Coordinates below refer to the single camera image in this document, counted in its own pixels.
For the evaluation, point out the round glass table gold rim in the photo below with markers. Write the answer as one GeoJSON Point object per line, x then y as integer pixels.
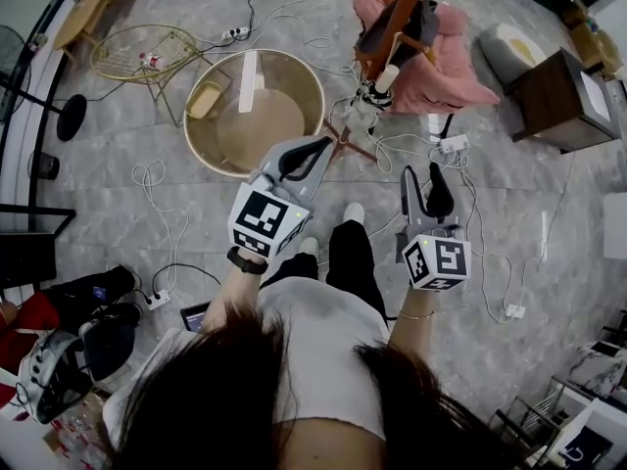
{"type": "Point", "coordinates": [259, 115]}

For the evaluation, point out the dark grey bag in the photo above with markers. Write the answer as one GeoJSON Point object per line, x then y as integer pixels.
{"type": "Point", "coordinates": [421, 22]}

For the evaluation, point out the small black bin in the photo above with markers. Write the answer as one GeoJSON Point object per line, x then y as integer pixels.
{"type": "Point", "coordinates": [46, 167]}

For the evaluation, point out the cardboard box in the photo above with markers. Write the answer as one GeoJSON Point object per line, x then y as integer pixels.
{"type": "Point", "coordinates": [595, 47]}

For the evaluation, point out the red bag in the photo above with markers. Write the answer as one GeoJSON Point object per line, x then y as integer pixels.
{"type": "Point", "coordinates": [27, 331]}

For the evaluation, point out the black wrist band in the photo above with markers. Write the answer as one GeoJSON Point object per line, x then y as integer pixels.
{"type": "Point", "coordinates": [245, 263]}

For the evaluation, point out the black standing fan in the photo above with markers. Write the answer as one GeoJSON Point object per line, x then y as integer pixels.
{"type": "Point", "coordinates": [72, 118]}

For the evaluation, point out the bottle with red label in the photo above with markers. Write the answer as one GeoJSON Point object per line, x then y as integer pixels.
{"type": "Point", "coordinates": [152, 60]}

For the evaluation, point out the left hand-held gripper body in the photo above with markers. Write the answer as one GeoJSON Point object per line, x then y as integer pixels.
{"type": "Point", "coordinates": [257, 218]}

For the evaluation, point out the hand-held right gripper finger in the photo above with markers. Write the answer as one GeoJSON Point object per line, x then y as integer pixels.
{"type": "Point", "coordinates": [410, 199]}
{"type": "Point", "coordinates": [441, 196]}

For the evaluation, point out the orange wooden coat stand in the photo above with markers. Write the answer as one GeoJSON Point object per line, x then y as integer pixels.
{"type": "Point", "coordinates": [399, 22]}

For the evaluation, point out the marble top table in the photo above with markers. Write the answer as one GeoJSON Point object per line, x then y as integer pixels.
{"type": "Point", "coordinates": [600, 367]}

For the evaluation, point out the person's white shirt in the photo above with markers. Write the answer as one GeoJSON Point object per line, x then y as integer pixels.
{"type": "Point", "coordinates": [328, 341]}

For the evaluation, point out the white power adapter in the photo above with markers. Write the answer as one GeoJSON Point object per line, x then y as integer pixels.
{"type": "Point", "coordinates": [514, 311]}

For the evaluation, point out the person's black trousers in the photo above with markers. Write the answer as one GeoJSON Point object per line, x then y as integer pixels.
{"type": "Point", "coordinates": [350, 257]}

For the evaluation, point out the dark brown side cabinet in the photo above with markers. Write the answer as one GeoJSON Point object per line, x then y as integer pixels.
{"type": "Point", "coordinates": [553, 101]}

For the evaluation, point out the black bag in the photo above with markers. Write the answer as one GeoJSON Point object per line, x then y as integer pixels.
{"type": "Point", "coordinates": [108, 331]}

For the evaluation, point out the black tablet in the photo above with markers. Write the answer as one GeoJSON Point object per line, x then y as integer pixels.
{"type": "Point", "coordinates": [195, 318]}

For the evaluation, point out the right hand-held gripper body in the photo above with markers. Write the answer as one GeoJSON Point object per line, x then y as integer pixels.
{"type": "Point", "coordinates": [441, 262]}

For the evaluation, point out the person's right forearm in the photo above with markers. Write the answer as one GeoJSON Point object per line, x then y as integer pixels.
{"type": "Point", "coordinates": [414, 328]}

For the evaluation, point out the white power strip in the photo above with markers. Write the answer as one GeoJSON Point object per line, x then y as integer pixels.
{"type": "Point", "coordinates": [235, 33]}
{"type": "Point", "coordinates": [454, 143]}
{"type": "Point", "coordinates": [159, 299]}

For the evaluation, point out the person's left forearm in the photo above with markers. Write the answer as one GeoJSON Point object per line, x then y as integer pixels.
{"type": "Point", "coordinates": [235, 292]}

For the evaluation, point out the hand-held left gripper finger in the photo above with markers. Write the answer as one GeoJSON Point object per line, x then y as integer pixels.
{"type": "Point", "coordinates": [316, 176]}
{"type": "Point", "coordinates": [276, 157]}

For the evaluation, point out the black metal chair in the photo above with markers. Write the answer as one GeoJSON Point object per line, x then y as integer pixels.
{"type": "Point", "coordinates": [534, 424]}

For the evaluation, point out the grey cushion with yellow patch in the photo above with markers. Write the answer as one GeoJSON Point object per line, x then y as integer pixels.
{"type": "Point", "coordinates": [509, 49]}

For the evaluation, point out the black table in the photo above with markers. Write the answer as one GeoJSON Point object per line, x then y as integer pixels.
{"type": "Point", "coordinates": [24, 252]}

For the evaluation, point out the yellow tray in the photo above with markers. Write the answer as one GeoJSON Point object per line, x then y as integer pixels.
{"type": "Point", "coordinates": [205, 100]}

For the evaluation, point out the person's white shoe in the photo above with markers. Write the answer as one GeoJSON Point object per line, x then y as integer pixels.
{"type": "Point", "coordinates": [353, 212]}
{"type": "Point", "coordinates": [308, 246]}

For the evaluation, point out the light wooden table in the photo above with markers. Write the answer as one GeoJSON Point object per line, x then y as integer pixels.
{"type": "Point", "coordinates": [93, 3]}

